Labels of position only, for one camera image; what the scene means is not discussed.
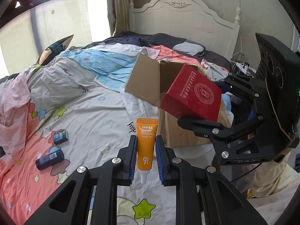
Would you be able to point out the pink crumpled sheet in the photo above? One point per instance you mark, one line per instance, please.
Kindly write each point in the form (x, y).
(14, 113)

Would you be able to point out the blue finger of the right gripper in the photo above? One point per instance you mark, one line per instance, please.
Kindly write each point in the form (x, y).
(204, 128)
(238, 85)

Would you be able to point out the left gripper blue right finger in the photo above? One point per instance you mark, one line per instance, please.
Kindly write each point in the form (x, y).
(164, 156)

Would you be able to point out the red square gift box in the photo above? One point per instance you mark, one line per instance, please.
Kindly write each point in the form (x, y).
(192, 95)

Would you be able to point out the dark cartoon pillow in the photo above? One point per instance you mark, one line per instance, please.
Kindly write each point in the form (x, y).
(53, 50)

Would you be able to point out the blue tissue pack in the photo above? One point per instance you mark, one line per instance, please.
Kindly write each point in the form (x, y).
(60, 137)

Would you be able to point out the dark grey pillow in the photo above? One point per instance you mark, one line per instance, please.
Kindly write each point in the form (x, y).
(180, 45)

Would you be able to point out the brown cardboard box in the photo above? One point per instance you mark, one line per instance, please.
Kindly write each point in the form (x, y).
(149, 80)

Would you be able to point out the light blue quilt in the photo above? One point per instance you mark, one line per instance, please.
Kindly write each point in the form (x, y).
(110, 64)

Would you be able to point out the white bed headboard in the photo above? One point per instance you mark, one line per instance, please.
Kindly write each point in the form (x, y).
(189, 19)

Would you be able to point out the beige curtain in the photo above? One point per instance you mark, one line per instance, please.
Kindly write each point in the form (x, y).
(118, 16)

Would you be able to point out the orange sunscreen tube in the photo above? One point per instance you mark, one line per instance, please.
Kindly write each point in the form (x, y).
(146, 134)

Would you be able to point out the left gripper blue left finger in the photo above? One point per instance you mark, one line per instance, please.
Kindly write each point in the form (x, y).
(128, 156)

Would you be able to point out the dark blue bottle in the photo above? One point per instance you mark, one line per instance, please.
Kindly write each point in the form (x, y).
(49, 160)

